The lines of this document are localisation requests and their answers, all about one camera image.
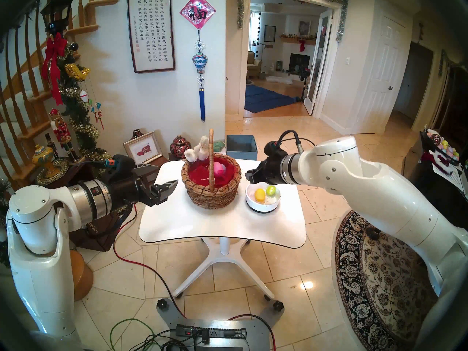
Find patterned oriental rug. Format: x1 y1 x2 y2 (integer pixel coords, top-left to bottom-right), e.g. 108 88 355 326
331 210 439 351

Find blue tassel vase ornament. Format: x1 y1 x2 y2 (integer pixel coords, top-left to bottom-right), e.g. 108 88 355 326
192 29 209 122

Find small black nutcracker figure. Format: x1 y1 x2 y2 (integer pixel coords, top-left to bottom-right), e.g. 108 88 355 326
44 133 59 159

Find green christmas garland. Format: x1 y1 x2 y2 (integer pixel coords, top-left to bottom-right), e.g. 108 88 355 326
57 41 112 164

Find blue box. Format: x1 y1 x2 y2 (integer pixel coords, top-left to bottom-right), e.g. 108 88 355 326
225 135 258 161

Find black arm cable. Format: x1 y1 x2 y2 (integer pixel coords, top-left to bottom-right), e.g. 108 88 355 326
278 130 315 153
82 203 138 237

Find red mesh basket lining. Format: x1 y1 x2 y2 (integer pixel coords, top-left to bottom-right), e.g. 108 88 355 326
189 155 239 188

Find gold foil ornament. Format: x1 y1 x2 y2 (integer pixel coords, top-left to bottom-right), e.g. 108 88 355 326
65 63 91 81

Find glass french door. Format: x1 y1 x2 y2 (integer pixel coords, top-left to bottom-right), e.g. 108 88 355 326
303 10 334 116

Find black fireplace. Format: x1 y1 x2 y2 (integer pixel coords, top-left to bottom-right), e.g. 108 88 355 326
288 53 310 73

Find wooden staircase railing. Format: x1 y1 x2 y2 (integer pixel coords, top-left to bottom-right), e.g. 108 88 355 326
0 0 119 193

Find red cloisonne jar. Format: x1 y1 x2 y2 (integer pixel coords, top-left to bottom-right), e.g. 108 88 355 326
169 135 192 159

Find black floor fan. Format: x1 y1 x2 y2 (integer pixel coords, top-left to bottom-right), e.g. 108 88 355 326
299 69 311 100

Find red ribbon bow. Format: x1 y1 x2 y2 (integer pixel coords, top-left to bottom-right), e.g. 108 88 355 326
40 32 68 106

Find blue floor rug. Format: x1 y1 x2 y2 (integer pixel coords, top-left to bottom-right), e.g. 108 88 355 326
244 84 298 114

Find wicker basket with handle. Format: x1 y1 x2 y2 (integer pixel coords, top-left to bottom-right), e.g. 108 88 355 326
181 128 242 209

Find framed calligraphy scroll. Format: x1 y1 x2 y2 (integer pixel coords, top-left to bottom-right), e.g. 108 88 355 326
127 0 176 73

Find silver green tinsel garland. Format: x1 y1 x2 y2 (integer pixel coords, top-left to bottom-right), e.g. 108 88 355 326
237 0 348 44

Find white plush bunny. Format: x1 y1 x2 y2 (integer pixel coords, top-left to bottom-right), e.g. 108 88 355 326
184 135 211 162

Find yellow ornate vase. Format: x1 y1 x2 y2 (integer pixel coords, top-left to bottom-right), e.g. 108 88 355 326
32 145 61 177

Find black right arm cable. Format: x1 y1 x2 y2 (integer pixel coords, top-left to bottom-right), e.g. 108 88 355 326
278 130 315 153

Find red nutcracker figure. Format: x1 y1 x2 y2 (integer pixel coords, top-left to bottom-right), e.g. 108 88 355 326
49 108 79 162

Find white bowl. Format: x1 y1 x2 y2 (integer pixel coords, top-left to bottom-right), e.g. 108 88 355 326
245 180 281 213

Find red diamond fu decoration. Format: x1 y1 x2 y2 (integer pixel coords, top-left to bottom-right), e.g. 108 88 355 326
180 0 216 30

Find black lantern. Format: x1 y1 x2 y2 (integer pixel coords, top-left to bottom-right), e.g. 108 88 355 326
39 0 75 34

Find white panel door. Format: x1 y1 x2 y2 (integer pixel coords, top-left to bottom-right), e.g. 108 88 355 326
353 14 406 135

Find green cable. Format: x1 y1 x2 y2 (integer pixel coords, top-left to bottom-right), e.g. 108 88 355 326
110 318 156 351

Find yellow armchair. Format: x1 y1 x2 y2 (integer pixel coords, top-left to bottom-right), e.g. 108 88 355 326
247 51 263 78

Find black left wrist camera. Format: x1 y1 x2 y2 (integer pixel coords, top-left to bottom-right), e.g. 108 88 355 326
103 155 136 177

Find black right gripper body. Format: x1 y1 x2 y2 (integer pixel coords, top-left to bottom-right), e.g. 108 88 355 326
255 155 283 187

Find round wooden stool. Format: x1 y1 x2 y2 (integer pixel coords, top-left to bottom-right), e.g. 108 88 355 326
69 250 94 302

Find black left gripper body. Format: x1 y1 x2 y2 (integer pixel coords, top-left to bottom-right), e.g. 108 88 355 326
107 172 162 210

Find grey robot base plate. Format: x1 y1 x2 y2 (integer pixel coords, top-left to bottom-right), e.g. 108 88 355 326
156 298 285 351

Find white pedestal table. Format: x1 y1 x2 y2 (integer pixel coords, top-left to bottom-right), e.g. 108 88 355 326
139 159 307 301

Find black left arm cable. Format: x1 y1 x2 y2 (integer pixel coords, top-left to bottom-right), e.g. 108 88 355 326
82 203 138 237

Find black power strip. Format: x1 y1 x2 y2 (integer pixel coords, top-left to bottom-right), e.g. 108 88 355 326
175 325 247 340

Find red cable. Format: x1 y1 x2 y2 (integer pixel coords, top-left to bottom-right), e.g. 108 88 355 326
113 204 276 351

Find ornate brass round tray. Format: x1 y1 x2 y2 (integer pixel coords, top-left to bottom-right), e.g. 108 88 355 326
35 160 70 186

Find white framed picture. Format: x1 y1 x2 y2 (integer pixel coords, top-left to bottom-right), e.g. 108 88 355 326
122 131 163 164

